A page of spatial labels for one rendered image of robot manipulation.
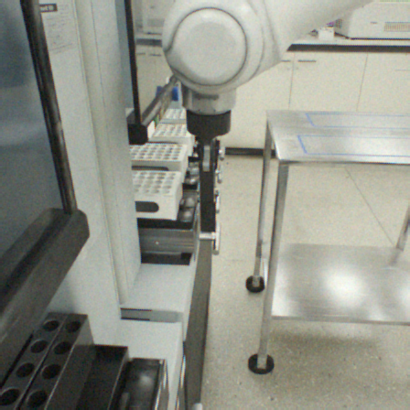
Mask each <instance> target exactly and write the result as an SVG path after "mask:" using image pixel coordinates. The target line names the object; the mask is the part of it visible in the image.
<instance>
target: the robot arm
mask: <svg viewBox="0 0 410 410"><path fill-rule="evenodd" d="M374 1H375V0H174V4H173V5H172V6H171V7H170V10H169V12H168V13H167V17H166V20H165V23H164V26H163V30H162V49H163V52H164V55H165V58H166V61H167V65H168V67H169V68H170V71H171V72H172V73H173V75H175V76H176V77H177V79H178V80H179V81H180V82H181V91H182V107H183V108H185V109H186V128H187V132H188V133H190V134H192V135H197V136H198V137H199V138H200V139H199V141H198V144H197V154H198V169H199V181H200V198H199V199H198V202H199V203H200V232H216V197H219V192H216V168H217V166H218V154H219V152H220V144H221V142H220V140H218V139H217V137H216V136H222V135H226V134H228V133H229V132H230V131H231V129H232V108H233V107H234V106H235V104H236V89H237V88H239V87H240V86H242V85H244V84H246V83H247V82H248V81H250V80H251V79H252V78H254V77H256V76H259V75H260V74H262V73H263V72H264V71H266V70H268V69H270V68H272V67H274V65H276V64H280V63H281V60H282V58H283V56H284V54H285V52H286V51H287V49H288V48H289V47H290V46H291V43H292V42H294V41H295V40H296V39H299V38H301V37H303V36H304V35H305V34H307V33H308V32H310V31H312V30H314V29H316V28H319V27H323V26H325V25H327V24H328V23H330V22H332V21H333V20H335V19H337V18H339V17H342V16H346V15H347V14H349V13H351V12H353V11H355V10H357V9H359V8H360V7H362V6H364V5H368V4H370V3H372V2H374Z"/></svg>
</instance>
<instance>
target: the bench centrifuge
mask: <svg viewBox="0 0 410 410"><path fill-rule="evenodd" d="M333 22H334V26H333V30H334V32H335V33H339V34H341V35H343V36H345V37H348V38H355V39H358V38H410V0H375V1H374V2H372V3H370V4H368V5H364V6H362V7H360V8H359V9H357V10H355V11H353V12H351V13H349V14H347V15H346V16H342V17H339V18H337V19H335V20H333Z"/></svg>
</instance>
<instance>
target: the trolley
mask: <svg viewBox="0 0 410 410"><path fill-rule="evenodd" d="M265 117H266V128H265V140H264V160H263V170H262V181H261V191H260V201H259V212H258V222H257V234H256V244H255V254H254V269H253V274H252V275H251V276H249V277H248V278H247V279H246V282H245V285H246V288H247V289H248V290H249V291H250V292H252V293H259V292H262V291H263V290H264V289H265V296H264V312H263V320H262V328H261V337H260V345H259V348H258V350H257V353H256V354H254V355H252V356H251V357H250V358H249V359H248V369H249V370H250V371H251V372H255V373H258V374H265V373H269V372H271V371H272V370H273V369H274V367H275V363H274V359H273V358H272V357H271V356H269V355H267V354H266V350H267V343H268V336H269V329H270V322H271V319H283V320H300V321H316V322H332V323H349V324H354V323H364V324H381V325H396V326H410V263H409V262H408V260H407V259H406V257H405V255H404V254H403V251H404V248H405V244H406V241H407V238H408V235H409V233H410V202H409V205H408V208H407V212H406V215H405V218H404V221H403V225H402V228H401V231H400V232H399V239H398V242H397V245H396V247H372V246H351V245H331V244H309V243H281V236H282V230H283V221H284V215H285V207H286V186H287V180H288V172H289V167H334V168H366V169H396V170H410V113H364V112H341V111H295V110H265ZM272 140H273V144H274V148H275V153H276V157H277V161H278V172H277V181H276V189H275V205H274V213H273V221H272V230H271V238H270V243H268V242H263V239H264V221H265V212H266V202H267V193H268V183H269V176H268V175H269V166H270V156H271V146H272ZM261 258H262V261H263V269H264V277H262V276H261V275H260V268H261Z"/></svg>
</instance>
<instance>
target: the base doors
mask: <svg viewBox="0 0 410 410"><path fill-rule="evenodd" d="M288 59H289V60H291V62H281V63H280V64H276V65H274V67H272V68H270V69H268V70H266V71H264V72H263V73H262V74H260V75H259V76H256V77H254V78H252V79H251V80H250V81H248V82H247V83H246V84H244V85H242V86H240V87H239V88H237V89H236V104H235V106H234V107H233V108H232V129H231V131H230V132H229V133H228V134H226V135H222V136H216V137H217V139H218V140H220V142H221V144H220V147H221V146H225V147H233V148H256V149H264V140H265V128H266V117H265V110H295V111H341V112H364V113H410V72H393V71H394V69H395V70H410V54H360V53H305V52H295V53H294V52H285V54H284V56H283V58H282V60H288ZM299 59H301V60H316V61H317V62H297V61H298V60H299ZM293 60H294V61H293ZM296 67H298V70H296ZM287 68H290V70H287ZM292 75H293V77H292ZM291 82H292V84H291ZM289 98H290V100H289ZM288 106H289V107H288Z"/></svg>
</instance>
